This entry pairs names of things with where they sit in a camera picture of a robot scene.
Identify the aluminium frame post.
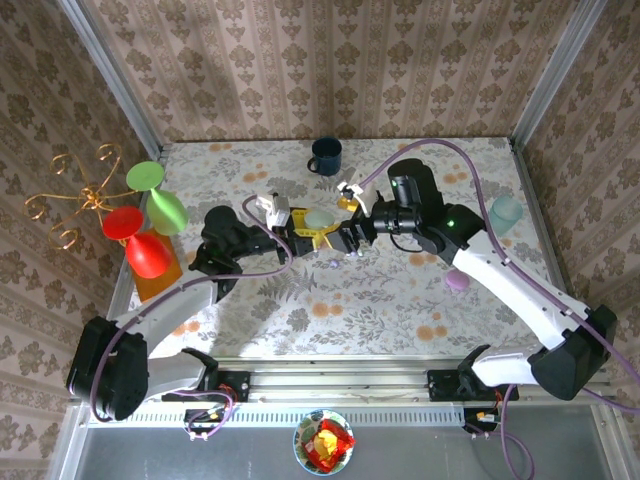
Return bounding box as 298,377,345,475
510,0,609,152
57,0,167,157

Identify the patterned bowl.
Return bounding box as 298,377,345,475
292,408,357,475

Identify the black power connector box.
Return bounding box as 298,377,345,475
183,408,227,435
462,407,501,435

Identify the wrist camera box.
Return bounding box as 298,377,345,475
254,192,292,230
336,168,374,202

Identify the teal frosted cup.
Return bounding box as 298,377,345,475
488,194,524,237

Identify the slotted metal cable duct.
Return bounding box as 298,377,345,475
87,402,469,428

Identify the orange wooden stand base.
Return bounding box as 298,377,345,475
130,229,184,303

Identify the red plastic wine glass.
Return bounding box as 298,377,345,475
102,205,174,280

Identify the green plastic wine glass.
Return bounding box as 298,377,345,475
125,160,191,237

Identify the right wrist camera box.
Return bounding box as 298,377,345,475
336,168,374,202

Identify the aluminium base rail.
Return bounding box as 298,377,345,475
69,355,617,407

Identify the gold wire glass stand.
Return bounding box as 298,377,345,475
24,143,132,251

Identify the mint earbud charging case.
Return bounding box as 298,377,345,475
304,208,335,233

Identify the dark blue mug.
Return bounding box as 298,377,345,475
306,137,345,177

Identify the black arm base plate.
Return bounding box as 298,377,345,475
426,367,520,402
161,368,252,404

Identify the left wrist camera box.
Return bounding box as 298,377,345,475
254,192,292,230

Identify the red snack packet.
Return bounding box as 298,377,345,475
301,418,357,472

